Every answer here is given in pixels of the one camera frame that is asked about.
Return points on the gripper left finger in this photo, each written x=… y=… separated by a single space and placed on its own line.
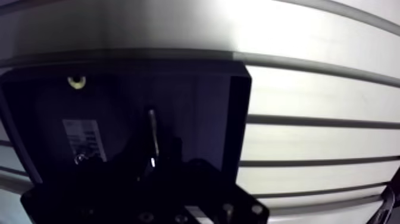
x=81 y=200

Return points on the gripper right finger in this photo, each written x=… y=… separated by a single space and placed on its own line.
x=206 y=190

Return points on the black tray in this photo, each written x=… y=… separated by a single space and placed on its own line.
x=193 y=106

